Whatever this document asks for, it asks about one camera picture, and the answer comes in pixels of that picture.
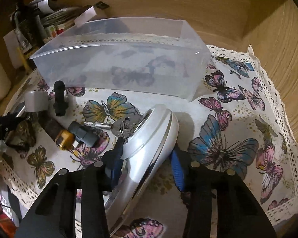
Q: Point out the white handheld massager device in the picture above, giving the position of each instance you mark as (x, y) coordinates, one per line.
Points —
(143, 153)

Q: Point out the dark cylinder with yellow end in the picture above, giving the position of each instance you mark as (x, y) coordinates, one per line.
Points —
(62, 137)

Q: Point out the dark grey plastic fitting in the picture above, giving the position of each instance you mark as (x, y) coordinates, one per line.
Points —
(83, 134)

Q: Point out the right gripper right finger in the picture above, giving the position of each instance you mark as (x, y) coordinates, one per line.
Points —
(238, 212)

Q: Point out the white folded paper card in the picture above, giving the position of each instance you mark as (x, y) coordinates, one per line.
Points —
(86, 16)

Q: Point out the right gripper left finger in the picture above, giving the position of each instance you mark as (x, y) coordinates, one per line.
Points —
(53, 212)

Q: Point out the clear plastic storage box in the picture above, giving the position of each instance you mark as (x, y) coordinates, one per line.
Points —
(142, 54)

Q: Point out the black T-shaped plastic connector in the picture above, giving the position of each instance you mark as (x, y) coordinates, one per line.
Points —
(60, 105)

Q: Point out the butterfly print lace tablecloth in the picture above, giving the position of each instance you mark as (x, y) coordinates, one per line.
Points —
(251, 136)

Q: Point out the silver keys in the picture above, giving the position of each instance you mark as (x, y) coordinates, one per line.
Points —
(122, 128)

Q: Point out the white power adapter cube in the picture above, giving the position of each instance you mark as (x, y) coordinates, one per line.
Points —
(36, 101)

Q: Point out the stack of papers and magazines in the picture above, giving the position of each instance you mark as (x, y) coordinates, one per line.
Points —
(51, 19)

